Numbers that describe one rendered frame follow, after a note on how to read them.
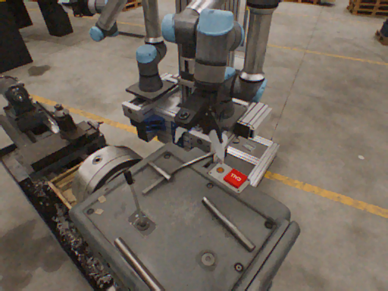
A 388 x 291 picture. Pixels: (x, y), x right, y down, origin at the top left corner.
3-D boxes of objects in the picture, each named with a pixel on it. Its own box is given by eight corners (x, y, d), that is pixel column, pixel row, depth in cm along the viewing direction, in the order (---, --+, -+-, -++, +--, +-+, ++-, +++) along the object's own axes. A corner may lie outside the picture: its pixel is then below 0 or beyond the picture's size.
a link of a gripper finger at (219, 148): (237, 151, 67) (223, 120, 65) (229, 160, 62) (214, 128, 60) (228, 153, 69) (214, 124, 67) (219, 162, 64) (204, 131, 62)
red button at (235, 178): (247, 180, 81) (248, 176, 80) (237, 191, 78) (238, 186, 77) (233, 171, 84) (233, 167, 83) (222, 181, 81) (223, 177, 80)
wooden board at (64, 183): (138, 176, 132) (136, 172, 130) (78, 220, 113) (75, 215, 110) (107, 152, 147) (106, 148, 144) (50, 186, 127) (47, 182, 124)
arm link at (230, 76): (214, 86, 127) (215, 62, 118) (239, 92, 123) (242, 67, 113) (205, 98, 119) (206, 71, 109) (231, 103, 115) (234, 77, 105)
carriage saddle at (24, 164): (107, 141, 155) (104, 134, 151) (33, 183, 129) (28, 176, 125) (83, 123, 169) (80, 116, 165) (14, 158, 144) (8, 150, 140)
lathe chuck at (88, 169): (155, 181, 119) (136, 139, 95) (104, 229, 105) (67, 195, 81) (144, 173, 123) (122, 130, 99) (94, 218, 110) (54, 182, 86)
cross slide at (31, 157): (102, 133, 151) (100, 127, 148) (33, 170, 128) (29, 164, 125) (89, 123, 159) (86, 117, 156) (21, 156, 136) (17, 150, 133)
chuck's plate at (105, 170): (161, 185, 117) (142, 143, 93) (109, 235, 104) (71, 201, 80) (155, 181, 119) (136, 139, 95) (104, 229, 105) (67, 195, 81)
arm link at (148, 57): (135, 74, 138) (130, 51, 129) (144, 64, 147) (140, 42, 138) (154, 76, 136) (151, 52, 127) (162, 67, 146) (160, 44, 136)
